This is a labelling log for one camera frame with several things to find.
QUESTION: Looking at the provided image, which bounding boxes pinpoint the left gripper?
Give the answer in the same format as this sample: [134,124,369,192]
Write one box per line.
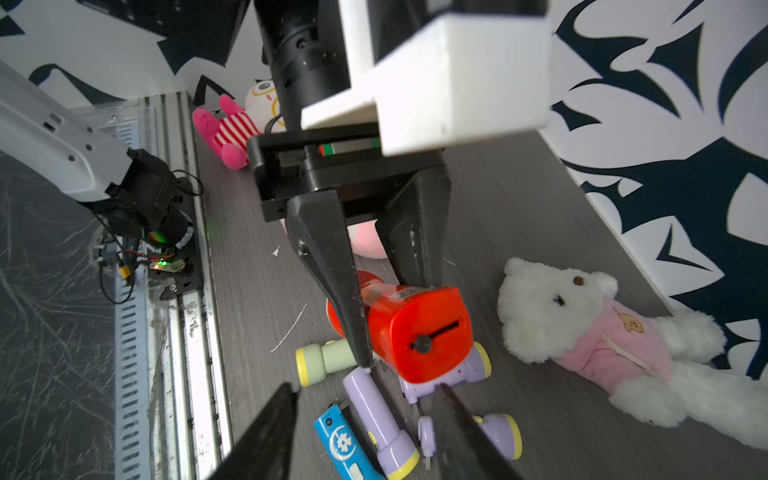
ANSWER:
[247,123,452,368]

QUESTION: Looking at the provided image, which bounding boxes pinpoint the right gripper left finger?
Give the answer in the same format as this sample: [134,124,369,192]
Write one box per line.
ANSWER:
[209,383,299,480]

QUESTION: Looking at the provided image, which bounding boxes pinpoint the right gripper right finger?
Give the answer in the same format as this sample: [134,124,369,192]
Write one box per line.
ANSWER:
[429,384,522,480]

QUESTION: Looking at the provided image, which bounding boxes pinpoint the green flashlight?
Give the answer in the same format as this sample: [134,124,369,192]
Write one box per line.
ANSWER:
[295,338,358,387]

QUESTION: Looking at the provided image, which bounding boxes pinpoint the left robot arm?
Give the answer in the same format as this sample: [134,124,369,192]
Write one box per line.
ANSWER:
[1,1,454,366]

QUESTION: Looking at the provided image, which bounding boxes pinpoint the purple flashlight right upright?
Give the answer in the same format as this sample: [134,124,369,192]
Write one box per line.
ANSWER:
[417,411,523,469]

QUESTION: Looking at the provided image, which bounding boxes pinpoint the purple flashlight upright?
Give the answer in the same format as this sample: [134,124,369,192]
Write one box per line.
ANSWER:
[417,411,523,469]
[343,367,420,480]

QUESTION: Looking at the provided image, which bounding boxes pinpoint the blue flashlight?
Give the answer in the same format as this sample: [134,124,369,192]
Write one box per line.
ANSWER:
[313,404,384,480]

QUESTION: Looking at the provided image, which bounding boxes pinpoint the purple flashlight left upright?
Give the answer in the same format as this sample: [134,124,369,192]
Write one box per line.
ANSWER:
[343,367,420,480]

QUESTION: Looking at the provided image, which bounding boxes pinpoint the purple flashlight lying sideways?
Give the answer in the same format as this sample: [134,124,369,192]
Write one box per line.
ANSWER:
[399,341,492,405]

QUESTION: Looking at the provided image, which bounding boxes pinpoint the pink striped plush pig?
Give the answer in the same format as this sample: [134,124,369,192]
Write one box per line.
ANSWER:
[347,220,387,260]

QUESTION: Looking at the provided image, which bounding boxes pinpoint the panda plush pink striped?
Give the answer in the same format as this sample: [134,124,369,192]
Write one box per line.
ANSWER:
[192,80,286,170]

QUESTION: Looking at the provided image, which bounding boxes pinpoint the white teddy bear pink shirt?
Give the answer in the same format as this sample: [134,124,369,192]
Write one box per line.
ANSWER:
[497,257,767,450]

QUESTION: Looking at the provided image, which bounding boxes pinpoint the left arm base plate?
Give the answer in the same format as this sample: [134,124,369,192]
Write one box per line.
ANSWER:
[146,176,204,301]

